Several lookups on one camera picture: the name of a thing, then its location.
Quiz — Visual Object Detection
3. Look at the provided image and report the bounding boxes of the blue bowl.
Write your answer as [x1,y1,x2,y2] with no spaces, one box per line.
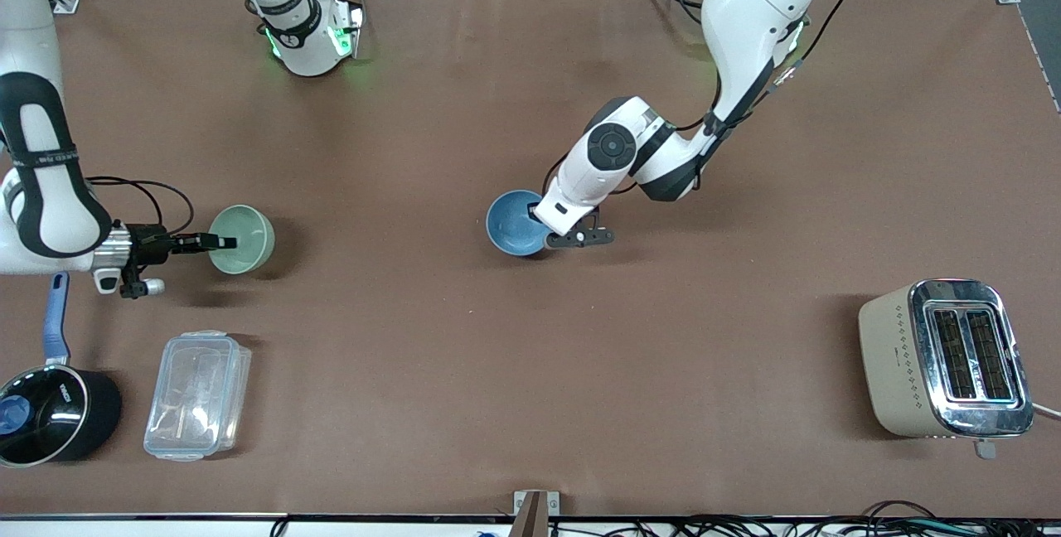
[486,190,555,258]

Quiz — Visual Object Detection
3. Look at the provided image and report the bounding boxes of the light green bowl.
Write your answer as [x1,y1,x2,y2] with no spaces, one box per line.
[207,205,275,275]

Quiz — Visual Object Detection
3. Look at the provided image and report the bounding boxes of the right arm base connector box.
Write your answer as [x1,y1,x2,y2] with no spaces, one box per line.
[329,2,366,60]

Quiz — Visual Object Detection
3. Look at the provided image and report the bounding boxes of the brown table cloth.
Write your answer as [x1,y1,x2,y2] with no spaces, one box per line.
[0,0,1061,519]

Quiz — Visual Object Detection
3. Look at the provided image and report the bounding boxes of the clear plastic food container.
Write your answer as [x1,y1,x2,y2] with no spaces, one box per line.
[143,330,252,463]

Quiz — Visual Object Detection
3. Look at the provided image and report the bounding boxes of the glass lid with blue knob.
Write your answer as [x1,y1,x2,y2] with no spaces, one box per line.
[0,365,89,467]

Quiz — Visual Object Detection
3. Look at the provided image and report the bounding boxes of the beige and chrome toaster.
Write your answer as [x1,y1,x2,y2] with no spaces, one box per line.
[858,278,1035,460]

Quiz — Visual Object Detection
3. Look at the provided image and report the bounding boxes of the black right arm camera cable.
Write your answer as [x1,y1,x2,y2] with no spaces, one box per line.
[86,176,196,238]

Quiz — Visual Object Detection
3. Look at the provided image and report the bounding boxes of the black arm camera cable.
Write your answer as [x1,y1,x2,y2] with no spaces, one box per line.
[86,176,196,238]
[680,0,860,142]

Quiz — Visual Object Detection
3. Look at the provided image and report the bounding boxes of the black saucepan with blue handle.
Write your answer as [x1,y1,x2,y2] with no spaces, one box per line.
[0,272,124,469]

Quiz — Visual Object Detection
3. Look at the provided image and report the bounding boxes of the metal bracket with brown post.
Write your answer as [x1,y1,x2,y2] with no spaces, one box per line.
[509,490,561,537]

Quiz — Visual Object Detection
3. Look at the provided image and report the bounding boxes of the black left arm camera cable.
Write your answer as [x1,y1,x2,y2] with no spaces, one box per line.
[680,0,860,142]

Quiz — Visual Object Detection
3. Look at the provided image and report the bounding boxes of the black floor cable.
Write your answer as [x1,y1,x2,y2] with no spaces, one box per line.
[663,514,838,537]

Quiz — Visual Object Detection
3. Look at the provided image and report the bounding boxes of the black looped cable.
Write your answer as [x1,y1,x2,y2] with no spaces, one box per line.
[862,500,939,523]

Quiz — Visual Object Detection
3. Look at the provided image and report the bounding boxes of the dark green floor cable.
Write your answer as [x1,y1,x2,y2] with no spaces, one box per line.
[870,519,1061,537]

